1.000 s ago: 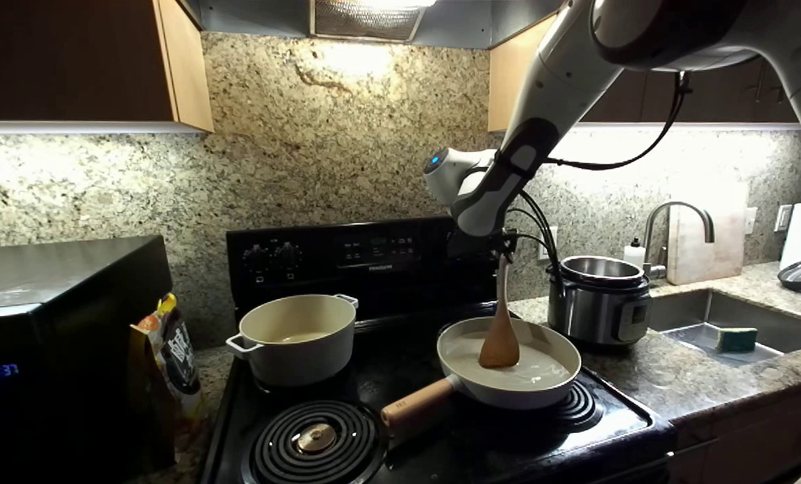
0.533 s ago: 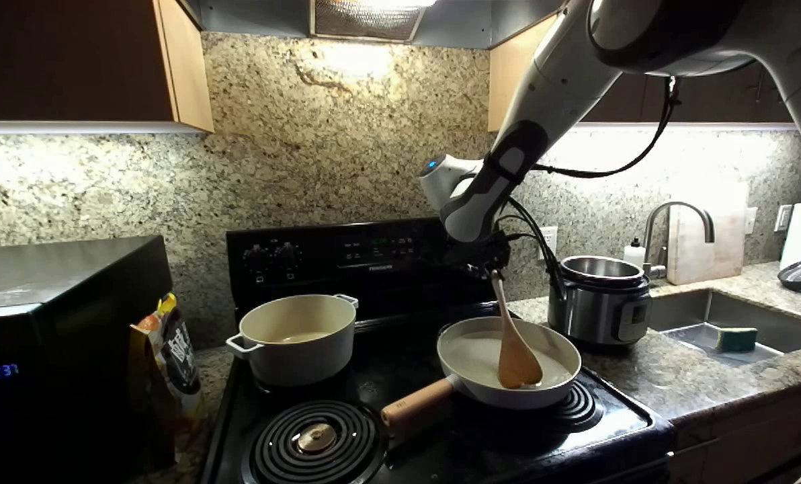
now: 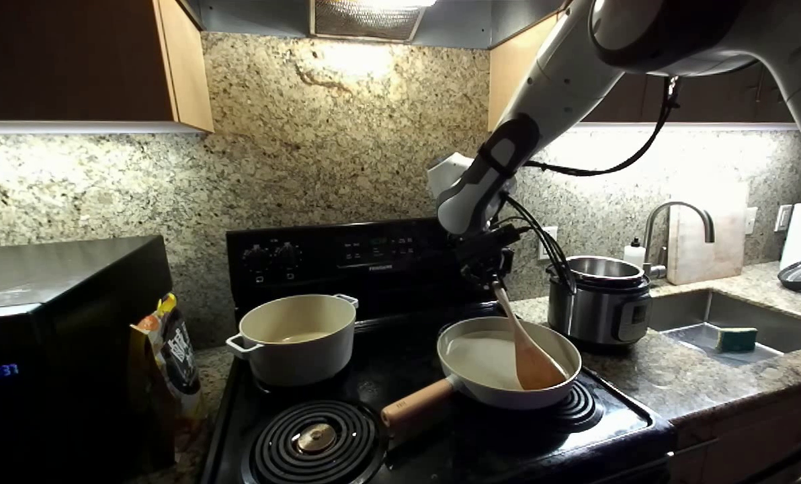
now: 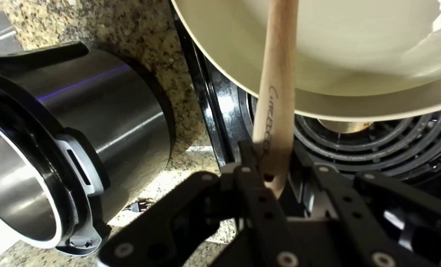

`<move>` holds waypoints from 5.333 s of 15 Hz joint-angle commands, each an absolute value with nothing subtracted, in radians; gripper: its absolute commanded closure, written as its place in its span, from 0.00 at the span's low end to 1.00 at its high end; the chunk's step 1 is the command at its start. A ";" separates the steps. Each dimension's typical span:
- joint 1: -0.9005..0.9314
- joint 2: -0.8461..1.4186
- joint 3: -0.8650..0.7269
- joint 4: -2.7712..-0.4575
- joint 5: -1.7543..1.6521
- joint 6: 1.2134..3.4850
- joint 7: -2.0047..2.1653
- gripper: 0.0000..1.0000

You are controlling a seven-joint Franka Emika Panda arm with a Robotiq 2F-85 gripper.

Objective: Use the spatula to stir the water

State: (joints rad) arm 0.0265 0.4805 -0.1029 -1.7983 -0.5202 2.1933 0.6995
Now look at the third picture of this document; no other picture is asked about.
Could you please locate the black coil burner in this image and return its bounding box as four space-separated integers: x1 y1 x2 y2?
248 398 386 484
542 380 604 434

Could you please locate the black microwave oven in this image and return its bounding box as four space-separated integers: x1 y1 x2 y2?
0 234 177 484

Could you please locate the green sponge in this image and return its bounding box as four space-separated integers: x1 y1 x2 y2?
717 326 760 355

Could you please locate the steel range hood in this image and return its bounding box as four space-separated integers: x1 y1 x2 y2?
180 0 569 54

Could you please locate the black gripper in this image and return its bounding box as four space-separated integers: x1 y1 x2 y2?
456 223 525 296

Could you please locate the cream frying pan wooden handle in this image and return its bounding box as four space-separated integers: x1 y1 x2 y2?
380 316 587 430

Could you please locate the stainless steel sink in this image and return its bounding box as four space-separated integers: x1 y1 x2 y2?
646 289 801 367

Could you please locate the dark snack bag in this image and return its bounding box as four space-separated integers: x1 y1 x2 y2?
126 290 205 425

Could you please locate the stainless steel pressure cooker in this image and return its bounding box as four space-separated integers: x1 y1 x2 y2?
542 253 655 351

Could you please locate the dark wooden upper cabinet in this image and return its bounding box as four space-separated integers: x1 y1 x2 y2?
0 0 216 138
487 0 801 134

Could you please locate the white cutting board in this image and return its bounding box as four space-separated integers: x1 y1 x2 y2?
667 184 751 286

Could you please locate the chrome faucet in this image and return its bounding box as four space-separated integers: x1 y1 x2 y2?
642 199 717 282

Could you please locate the small soap bottle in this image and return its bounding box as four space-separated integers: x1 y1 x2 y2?
622 234 650 271

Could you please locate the black electric stove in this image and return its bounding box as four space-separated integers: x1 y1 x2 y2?
196 214 678 484

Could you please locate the cream pot with handles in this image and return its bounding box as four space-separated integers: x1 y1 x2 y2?
223 290 360 391

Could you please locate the wooden spatula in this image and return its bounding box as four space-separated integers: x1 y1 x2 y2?
491 282 572 392

